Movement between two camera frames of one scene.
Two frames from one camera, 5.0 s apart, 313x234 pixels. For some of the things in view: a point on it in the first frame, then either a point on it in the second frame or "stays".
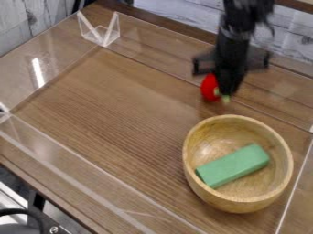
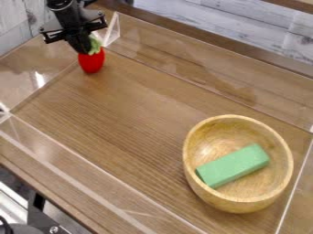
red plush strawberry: x=207 y=86 to x=92 y=61
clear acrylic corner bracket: x=102 y=35 stays
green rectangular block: x=219 y=172 stays
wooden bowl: x=217 y=137 stays
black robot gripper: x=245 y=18 to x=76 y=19
